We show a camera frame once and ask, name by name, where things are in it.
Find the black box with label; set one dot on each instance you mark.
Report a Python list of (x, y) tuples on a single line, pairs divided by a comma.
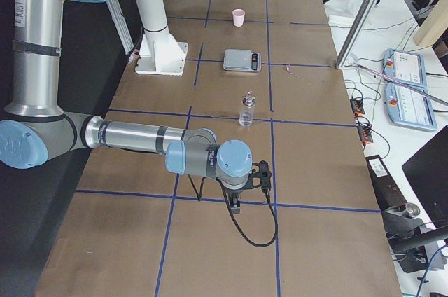
[(386, 190)]

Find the orange black connector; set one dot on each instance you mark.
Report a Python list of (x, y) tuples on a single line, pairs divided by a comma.
[(357, 107), (365, 133)]

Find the upper blue teach pendant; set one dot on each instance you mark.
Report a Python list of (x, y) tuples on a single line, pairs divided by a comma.
[(405, 66)]

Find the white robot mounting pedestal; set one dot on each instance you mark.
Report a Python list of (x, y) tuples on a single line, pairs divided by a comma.
[(160, 53)]

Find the black monitor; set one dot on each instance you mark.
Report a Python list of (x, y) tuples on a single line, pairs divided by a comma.
[(426, 172)]

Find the glass sauce dispenser bottle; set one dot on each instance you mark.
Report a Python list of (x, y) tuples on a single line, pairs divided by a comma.
[(246, 114)]

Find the black clamp stand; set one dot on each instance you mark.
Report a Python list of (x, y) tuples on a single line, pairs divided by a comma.
[(413, 242)]

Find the blue teach pendant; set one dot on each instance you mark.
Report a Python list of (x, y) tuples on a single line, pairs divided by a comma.
[(405, 66), (410, 109)]

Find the upper orange black connector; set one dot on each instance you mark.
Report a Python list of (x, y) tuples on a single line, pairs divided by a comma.
[(357, 107)]

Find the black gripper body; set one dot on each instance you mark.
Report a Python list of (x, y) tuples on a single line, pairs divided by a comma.
[(234, 192)]

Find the pink paper cup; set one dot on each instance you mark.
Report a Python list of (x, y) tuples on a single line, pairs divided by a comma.
[(238, 16)]

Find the wooden plank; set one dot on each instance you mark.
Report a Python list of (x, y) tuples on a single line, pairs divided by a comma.
[(433, 26)]

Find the aluminium frame post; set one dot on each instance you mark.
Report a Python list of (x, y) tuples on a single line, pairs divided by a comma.
[(354, 32)]

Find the lower orange black connector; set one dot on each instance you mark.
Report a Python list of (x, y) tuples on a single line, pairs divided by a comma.
[(365, 133)]

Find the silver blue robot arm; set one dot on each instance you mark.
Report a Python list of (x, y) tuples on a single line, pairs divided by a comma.
[(37, 129)]

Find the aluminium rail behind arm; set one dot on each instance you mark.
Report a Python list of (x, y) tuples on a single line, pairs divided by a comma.
[(120, 25)]

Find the grey electronic kitchen scale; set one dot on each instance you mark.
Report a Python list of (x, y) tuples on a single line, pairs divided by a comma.
[(241, 60)]

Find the lower blue teach pendant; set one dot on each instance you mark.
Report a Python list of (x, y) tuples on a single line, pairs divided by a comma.
[(410, 109)]

